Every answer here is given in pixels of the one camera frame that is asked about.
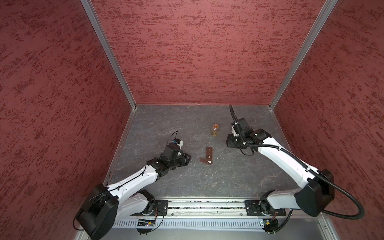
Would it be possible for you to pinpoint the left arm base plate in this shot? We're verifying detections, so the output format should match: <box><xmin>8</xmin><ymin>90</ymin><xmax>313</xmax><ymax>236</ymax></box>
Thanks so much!
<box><xmin>146</xmin><ymin>200</ymin><xmax>169</xmax><ymax>216</ymax></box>

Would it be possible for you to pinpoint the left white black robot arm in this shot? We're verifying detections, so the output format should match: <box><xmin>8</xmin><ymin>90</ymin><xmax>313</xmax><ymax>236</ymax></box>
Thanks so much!
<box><xmin>74</xmin><ymin>139</ymin><xmax>192</xmax><ymax>240</ymax></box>

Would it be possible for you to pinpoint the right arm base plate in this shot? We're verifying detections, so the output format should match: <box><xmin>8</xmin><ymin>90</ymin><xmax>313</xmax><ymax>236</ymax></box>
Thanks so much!
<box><xmin>245</xmin><ymin>200</ymin><xmax>287</xmax><ymax>217</ymax></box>

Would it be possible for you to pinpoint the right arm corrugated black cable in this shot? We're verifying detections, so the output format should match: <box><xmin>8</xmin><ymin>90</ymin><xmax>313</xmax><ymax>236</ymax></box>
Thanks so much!
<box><xmin>229</xmin><ymin>104</ymin><xmax>366</xmax><ymax>220</ymax></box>

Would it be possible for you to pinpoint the aluminium corner post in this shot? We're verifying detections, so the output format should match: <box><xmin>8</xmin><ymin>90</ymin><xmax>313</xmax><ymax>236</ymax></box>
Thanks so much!
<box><xmin>81</xmin><ymin>0</ymin><xmax>137</xmax><ymax>111</ymax></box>
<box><xmin>269</xmin><ymin>0</ymin><xmax>338</xmax><ymax>112</ymax></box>

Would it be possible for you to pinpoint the brown pill organizer strip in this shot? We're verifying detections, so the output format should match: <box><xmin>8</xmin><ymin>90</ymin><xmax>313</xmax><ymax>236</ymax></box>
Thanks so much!
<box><xmin>200</xmin><ymin>147</ymin><xmax>213</xmax><ymax>165</ymax></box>

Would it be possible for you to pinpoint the amber glass pill jar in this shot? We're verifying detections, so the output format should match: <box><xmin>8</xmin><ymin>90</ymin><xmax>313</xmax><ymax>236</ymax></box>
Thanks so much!
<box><xmin>211</xmin><ymin>124</ymin><xmax>219</xmax><ymax>136</ymax></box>

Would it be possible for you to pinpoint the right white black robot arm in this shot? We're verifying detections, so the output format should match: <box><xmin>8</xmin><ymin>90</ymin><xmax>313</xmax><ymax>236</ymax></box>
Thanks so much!
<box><xmin>226</xmin><ymin>118</ymin><xmax>335</xmax><ymax>217</ymax></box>

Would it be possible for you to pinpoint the left aluminium corner post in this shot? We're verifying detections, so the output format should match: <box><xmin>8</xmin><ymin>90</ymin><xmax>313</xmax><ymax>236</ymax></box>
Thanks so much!
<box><xmin>81</xmin><ymin>0</ymin><xmax>137</xmax><ymax>111</ymax></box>

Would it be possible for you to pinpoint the white slotted cable duct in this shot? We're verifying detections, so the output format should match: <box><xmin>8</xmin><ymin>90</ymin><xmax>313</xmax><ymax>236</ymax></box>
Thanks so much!
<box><xmin>113</xmin><ymin>218</ymin><xmax>264</xmax><ymax>232</ymax></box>

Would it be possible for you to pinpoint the right aluminium corner post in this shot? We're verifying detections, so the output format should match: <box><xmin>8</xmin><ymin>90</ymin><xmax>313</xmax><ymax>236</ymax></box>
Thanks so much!
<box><xmin>269</xmin><ymin>0</ymin><xmax>338</xmax><ymax>112</ymax></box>

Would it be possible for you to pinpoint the aluminium front rail frame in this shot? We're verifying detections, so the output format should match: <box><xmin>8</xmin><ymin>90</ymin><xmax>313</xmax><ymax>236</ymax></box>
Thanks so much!
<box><xmin>119</xmin><ymin>197</ymin><xmax>328</xmax><ymax>219</ymax></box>

